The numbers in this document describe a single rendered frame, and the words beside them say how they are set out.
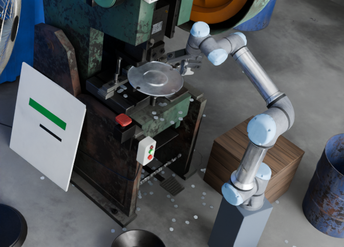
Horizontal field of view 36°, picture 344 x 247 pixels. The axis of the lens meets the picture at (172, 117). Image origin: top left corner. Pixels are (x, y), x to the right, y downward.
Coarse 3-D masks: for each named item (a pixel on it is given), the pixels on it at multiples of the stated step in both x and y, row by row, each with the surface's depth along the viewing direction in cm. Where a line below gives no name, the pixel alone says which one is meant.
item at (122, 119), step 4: (116, 116) 251; (120, 116) 251; (124, 116) 252; (116, 120) 250; (120, 120) 249; (124, 120) 250; (128, 120) 250; (120, 124) 249; (124, 124) 248; (128, 124) 250
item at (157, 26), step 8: (160, 0) 257; (160, 8) 252; (168, 8) 257; (160, 16) 255; (160, 24) 259; (152, 32) 257; (160, 32) 263; (152, 40) 259; (160, 40) 266; (128, 48) 267; (136, 48) 263; (152, 48) 260; (160, 48) 265; (136, 56) 266; (144, 56) 264; (152, 56) 263; (160, 56) 269
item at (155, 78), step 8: (144, 64) 282; (152, 64) 284; (160, 64) 285; (128, 72) 275; (136, 72) 276; (144, 72) 277; (152, 72) 277; (160, 72) 278; (168, 72) 280; (176, 72) 281; (128, 80) 269; (136, 80) 271; (144, 80) 272; (152, 80) 272; (160, 80) 273; (168, 80) 275; (176, 80) 276; (144, 88) 267; (152, 88) 268; (160, 88) 269; (168, 88) 270; (176, 88) 271
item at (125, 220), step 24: (48, 48) 278; (72, 48) 273; (48, 72) 291; (72, 72) 278; (96, 120) 281; (96, 144) 291; (120, 144) 275; (96, 168) 302; (120, 168) 285; (96, 192) 309; (120, 192) 295; (120, 216) 299
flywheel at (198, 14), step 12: (204, 0) 279; (216, 0) 274; (228, 0) 268; (240, 0) 259; (252, 0) 262; (192, 12) 283; (204, 12) 278; (216, 12) 272; (228, 12) 267; (240, 12) 269
